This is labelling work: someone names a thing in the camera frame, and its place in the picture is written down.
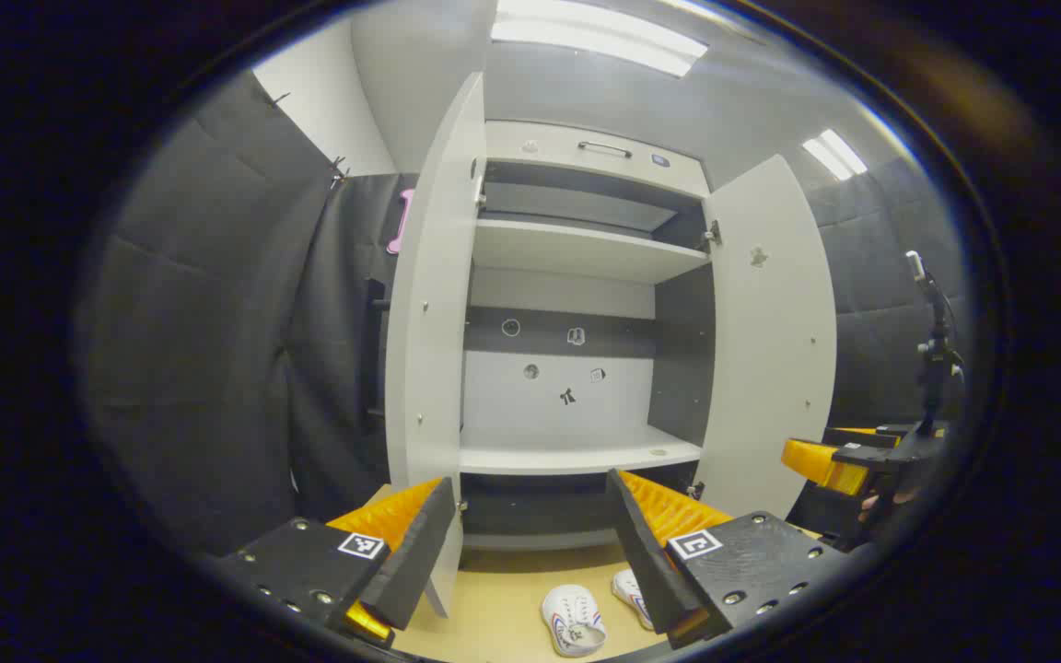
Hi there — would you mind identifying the ceiling light panel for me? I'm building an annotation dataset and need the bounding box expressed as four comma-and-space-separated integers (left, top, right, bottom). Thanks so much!
802, 128, 869, 181
491, 0, 709, 78

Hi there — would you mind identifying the white shoe cabinet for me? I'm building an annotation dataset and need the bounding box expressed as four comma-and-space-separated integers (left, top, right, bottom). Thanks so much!
457, 118, 716, 553

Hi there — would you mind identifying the white shoe cabinet door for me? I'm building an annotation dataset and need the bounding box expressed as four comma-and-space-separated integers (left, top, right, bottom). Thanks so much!
385, 72, 487, 620
692, 154, 838, 521

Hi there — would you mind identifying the white striped shoe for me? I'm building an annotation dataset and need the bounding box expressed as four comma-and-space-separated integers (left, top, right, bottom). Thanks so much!
611, 567, 656, 632
542, 584, 607, 658

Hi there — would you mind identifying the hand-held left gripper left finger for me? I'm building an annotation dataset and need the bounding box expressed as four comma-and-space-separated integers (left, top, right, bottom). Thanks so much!
217, 476, 458, 646

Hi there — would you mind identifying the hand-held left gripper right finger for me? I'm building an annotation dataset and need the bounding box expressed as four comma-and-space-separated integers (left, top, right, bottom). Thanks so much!
606, 468, 854, 650

